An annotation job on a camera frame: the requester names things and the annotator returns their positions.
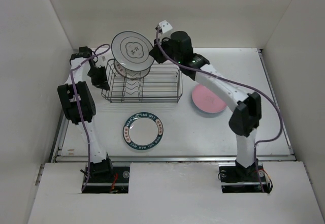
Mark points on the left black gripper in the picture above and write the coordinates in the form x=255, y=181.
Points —
x=102, y=83

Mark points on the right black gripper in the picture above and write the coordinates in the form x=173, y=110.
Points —
x=156, y=53

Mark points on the white plate with grey pattern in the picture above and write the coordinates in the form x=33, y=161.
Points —
x=131, y=50

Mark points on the black wire dish rack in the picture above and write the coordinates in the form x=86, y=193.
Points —
x=163, y=84

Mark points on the pink plastic plate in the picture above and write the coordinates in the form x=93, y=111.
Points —
x=206, y=101

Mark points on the teal rimmed white plate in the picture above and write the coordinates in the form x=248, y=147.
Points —
x=143, y=131

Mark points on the white plate orange sunburst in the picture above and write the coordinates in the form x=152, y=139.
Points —
x=129, y=73

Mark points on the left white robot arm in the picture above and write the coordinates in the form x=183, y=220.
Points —
x=79, y=107

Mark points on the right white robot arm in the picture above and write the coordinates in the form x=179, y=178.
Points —
x=246, y=108

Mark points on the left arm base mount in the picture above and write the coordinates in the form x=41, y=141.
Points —
x=118, y=183

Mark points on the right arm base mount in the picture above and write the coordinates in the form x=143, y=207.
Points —
x=254, y=182

